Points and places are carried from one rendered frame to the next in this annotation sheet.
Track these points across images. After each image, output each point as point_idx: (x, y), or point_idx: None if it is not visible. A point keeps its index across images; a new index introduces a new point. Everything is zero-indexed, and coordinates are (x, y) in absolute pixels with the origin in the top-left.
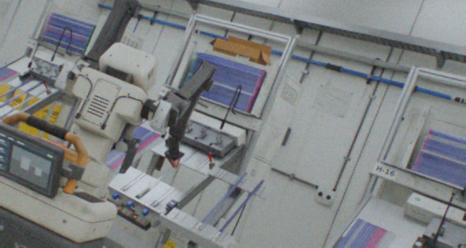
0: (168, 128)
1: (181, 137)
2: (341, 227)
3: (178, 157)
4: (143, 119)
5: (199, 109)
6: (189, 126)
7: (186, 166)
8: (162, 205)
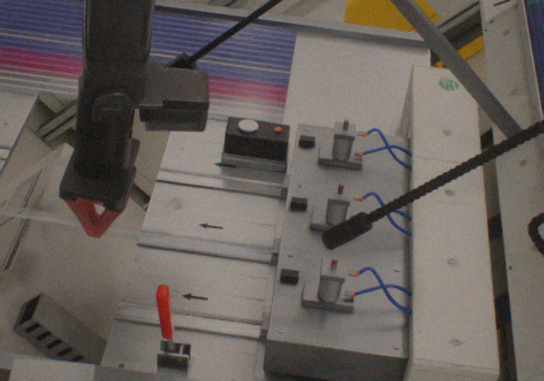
0: (350, 110)
1: (95, 107)
2: None
3: (69, 190)
4: (342, 23)
5: (494, 125)
6: (340, 142)
7: (130, 266)
8: None
